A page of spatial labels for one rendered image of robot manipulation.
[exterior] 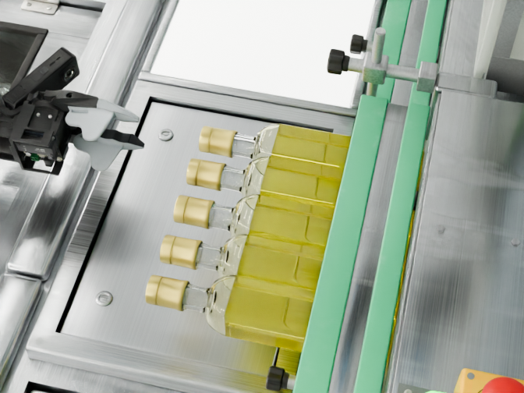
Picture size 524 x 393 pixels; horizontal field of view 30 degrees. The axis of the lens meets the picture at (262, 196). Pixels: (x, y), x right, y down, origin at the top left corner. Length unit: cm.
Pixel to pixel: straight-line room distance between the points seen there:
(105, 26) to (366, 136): 66
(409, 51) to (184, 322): 46
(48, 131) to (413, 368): 58
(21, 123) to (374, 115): 45
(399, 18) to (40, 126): 50
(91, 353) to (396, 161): 45
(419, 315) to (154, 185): 55
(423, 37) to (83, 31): 60
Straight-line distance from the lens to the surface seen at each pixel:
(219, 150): 125
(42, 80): 132
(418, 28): 136
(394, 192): 105
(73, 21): 168
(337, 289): 97
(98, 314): 128
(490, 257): 100
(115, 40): 158
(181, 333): 125
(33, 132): 127
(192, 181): 121
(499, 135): 109
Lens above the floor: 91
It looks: 8 degrees up
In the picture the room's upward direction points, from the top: 79 degrees counter-clockwise
